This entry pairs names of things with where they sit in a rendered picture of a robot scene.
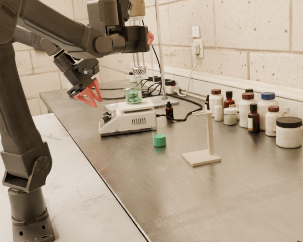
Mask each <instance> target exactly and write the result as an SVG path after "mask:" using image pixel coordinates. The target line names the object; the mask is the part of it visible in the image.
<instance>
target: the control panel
mask: <svg viewBox="0 0 303 242"><path fill-rule="evenodd" d="M112 113H113V114H112ZM111 114H112V115H110V117H112V118H111V119H110V120H109V121H111V120H112V119H114V118H115V117H116V116H117V115H116V109H115V110H113V111H112V112H111ZM109 121H108V122H109ZM108 122H106V123H104V120H103V119H101V120H100V128H101V127H102V126H104V125H105V124H107V123H108Z"/></svg>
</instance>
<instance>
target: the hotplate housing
mask: <svg viewBox="0 0 303 242"><path fill-rule="evenodd" d="M116 115H117V116H116V117H115V118H114V119H112V120H111V121H109V122H108V123H107V124H105V125H104V126H102V127H101V128H99V133H100V135H101V136H108V135H115V134H123V133H134V132H142V131H149V130H152V129H151V126H153V125H157V117H160V115H159V114H156V111H155V109H154V108H151V109H140V110H132V111H124V112H120V111H119V108H116ZM99 124H100V122H99Z"/></svg>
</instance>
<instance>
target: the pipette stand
mask: <svg viewBox="0 0 303 242"><path fill-rule="evenodd" d="M192 114H193V115H195V116H196V117H199V116H205V115H206V128H207V144H208V149H206V150H200V151H195V152H189V153H184V154H182V156H183V158H184V159H185V160H186V161H187V162H188V163H190V164H191V165H192V166H198V165H203V164H208V163H213V162H219V161H222V159H221V157H219V156H218V155H217V154H215V153H214V145H213V127H212V114H213V112H211V111H209V110H205V111H196V112H192Z"/></svg>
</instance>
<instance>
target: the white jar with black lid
mask: <svg viewBox="0 0 303 242"><path fill-rule="evenodd" d="M302 124H303V120H302V119H301V118H298V117H290V116H288V117H280V118H277V119H276V144H277V145H278V146H280V147H283V148H297V147H300V146H301V145H302V144H303V127H302Z"/></svg>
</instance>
